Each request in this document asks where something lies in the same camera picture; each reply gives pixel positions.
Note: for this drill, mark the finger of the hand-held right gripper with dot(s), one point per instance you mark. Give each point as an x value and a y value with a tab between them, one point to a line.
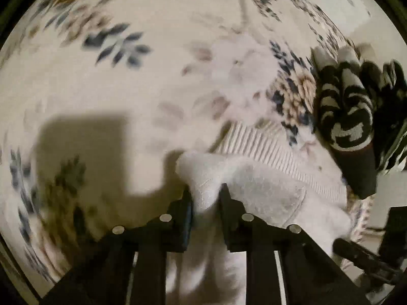
353	252

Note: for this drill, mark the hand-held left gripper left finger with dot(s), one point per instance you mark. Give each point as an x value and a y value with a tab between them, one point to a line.
189	211

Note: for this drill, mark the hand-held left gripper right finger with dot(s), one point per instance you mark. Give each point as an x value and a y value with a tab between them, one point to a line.
224	205

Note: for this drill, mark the white knitted sweater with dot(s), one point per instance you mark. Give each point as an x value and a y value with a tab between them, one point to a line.
260	184

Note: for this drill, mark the floral bed blanket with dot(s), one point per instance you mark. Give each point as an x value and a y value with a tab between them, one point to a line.
127	101

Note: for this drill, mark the black and white patterned garment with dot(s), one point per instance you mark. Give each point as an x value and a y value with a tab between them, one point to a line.
346	124

